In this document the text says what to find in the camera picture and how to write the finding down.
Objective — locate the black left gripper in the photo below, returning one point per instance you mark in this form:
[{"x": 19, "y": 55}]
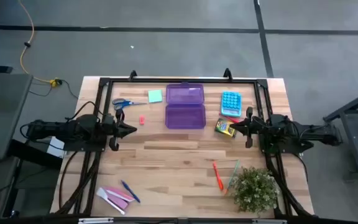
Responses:
[{"x": 113, "y": 127}]

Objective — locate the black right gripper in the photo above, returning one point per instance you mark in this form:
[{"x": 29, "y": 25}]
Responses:
[{"x": 255, "y": 127}]

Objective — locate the red marker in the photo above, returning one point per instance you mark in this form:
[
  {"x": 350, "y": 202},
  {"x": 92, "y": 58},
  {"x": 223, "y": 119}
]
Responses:
[{"x": 232, "y": 119}]

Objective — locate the pink eraser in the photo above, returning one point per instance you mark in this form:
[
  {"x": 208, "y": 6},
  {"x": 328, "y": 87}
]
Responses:
[{"x": 141, "y": 120}]

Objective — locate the crayon box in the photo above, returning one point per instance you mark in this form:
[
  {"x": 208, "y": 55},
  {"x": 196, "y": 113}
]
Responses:
[{"x": 224, "y": 127}]

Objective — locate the green sticky note pad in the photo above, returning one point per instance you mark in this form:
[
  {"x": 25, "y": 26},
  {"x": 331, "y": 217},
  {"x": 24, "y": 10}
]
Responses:
[{"x": 155, "y": 96}]

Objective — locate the green pencil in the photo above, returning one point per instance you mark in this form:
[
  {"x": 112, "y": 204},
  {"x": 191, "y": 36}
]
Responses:
[{"x": 232, "y": 175}]

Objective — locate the orange-red pen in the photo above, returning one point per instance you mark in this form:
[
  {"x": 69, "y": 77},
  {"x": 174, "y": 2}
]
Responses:
[{"x": 217, "y": 175}]

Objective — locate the purple plastic pencil case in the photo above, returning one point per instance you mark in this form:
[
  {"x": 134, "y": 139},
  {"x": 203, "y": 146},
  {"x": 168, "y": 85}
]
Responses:
[{"x": 185, "y": 116}]

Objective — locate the blue pen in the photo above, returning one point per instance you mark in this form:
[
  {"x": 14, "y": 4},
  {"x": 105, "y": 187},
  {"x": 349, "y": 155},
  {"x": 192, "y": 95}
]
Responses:
[{"x": 130, "y": 191}]

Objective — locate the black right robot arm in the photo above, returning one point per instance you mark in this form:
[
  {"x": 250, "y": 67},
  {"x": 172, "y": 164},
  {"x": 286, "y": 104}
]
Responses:
[{"x": 306, "y": 132}]

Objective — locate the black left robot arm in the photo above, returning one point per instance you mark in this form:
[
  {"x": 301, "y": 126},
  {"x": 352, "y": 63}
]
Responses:
[{"x": 57, "y": 130}]

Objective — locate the light blue calculator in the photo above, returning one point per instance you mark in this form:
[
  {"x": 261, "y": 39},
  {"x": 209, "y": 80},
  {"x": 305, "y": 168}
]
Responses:
[{"x": 231, "y": 102}]

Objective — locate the small artificial green plant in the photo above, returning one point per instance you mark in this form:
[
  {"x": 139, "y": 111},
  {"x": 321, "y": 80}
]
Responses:
[{"x": 255, "y": 189}]

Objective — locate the pink and white stapler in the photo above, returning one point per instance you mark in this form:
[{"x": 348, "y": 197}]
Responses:
[{"x": 117, "y": 196}]

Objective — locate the white box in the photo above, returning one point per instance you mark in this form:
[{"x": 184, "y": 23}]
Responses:
[{"x": 56, "y": 147}]

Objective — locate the black crossbar with silver brackets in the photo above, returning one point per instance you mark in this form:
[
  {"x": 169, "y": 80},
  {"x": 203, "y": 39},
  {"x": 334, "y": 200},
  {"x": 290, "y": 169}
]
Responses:
[{"x": 179, "y": 221}]

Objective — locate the grey metal rack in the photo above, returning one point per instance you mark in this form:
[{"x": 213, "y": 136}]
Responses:
[{"x": 353, "y": 133}]

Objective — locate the grey desk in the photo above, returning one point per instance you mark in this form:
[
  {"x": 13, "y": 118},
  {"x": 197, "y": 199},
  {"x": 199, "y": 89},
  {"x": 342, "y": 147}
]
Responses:
[{"x": 5, "y": 124}]

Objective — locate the black metal table frame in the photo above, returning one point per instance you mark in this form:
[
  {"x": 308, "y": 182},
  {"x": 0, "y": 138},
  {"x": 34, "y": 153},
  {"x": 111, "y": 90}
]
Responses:
[{"x": 182, "y": 81}]

